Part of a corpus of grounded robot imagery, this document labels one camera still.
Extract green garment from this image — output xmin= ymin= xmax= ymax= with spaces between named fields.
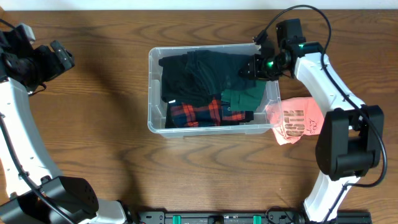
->
xmin=221 ymin=81 xmax=266 ymax=111

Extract dark navy shirt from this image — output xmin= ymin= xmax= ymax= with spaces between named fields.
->
xmin=186 ymin=50 xmax=256 ymax=95

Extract black pants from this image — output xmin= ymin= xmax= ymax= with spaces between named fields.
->
xmin=164 ymin=102 xmax=255 ymax=129

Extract pink printed t-shirt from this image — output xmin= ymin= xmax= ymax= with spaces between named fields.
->
xmin=266 ymin=97 xmax=324 ymax=145

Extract red navy plaid shirt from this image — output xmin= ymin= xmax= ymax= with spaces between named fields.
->
xmin=169 ymin=96 xmax=246 ymax=128

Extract black garment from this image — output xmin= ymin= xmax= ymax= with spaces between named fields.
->
xmin=158 ymin=54 xmax=213 ymax=107

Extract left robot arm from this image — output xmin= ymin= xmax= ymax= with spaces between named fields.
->
xmin=1 ymin=24 xmax=135 ymax=223

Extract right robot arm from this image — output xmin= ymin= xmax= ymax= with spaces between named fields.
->
xmin=239 ymin=19 xmax=387 ymax=223

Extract clear plastic storage bin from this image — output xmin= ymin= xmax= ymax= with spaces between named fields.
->
xmin=147 ymin=44 xmax=284 ymax=138

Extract left black cable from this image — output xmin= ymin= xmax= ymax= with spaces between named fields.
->
xmin=0 ymin=18 xmax=75 ymax=224

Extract black cable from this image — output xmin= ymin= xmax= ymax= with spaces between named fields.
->
xmin=252 ymin=4 xmax=388 ymax=224
xmin=0 ymin=18 xmax=75 ymax=224

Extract right black cable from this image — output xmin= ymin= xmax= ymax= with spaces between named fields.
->
xmin=252 ymin=4 xmax=388 ymax=224

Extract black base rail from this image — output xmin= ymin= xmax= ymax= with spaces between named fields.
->
xmin=136 ymin=211 xmax=373 ymax=224

